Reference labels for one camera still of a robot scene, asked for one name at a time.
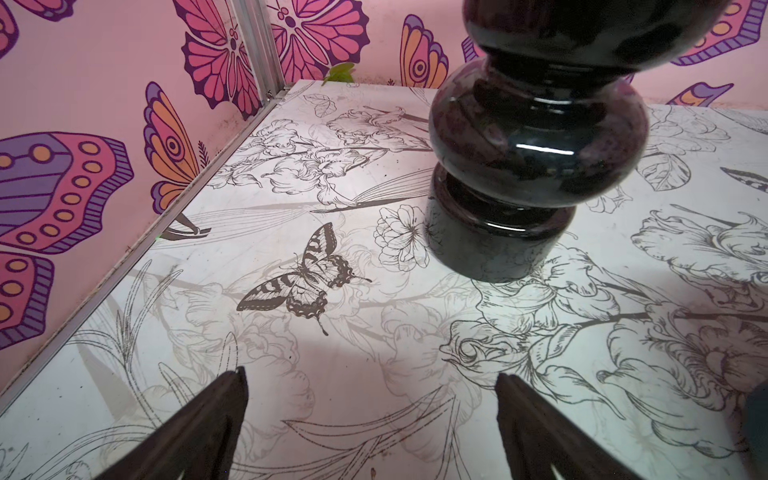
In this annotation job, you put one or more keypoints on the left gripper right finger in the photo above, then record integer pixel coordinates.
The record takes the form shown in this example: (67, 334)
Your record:
(542, 443)

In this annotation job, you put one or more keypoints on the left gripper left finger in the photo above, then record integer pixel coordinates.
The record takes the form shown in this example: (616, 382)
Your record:
(198, 442)

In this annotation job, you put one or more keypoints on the teal plastic storage box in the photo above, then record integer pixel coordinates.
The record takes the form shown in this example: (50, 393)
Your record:
(755, 425)

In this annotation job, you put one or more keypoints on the green plant in black vase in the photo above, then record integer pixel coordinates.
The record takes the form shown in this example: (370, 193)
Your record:
(543, 122)

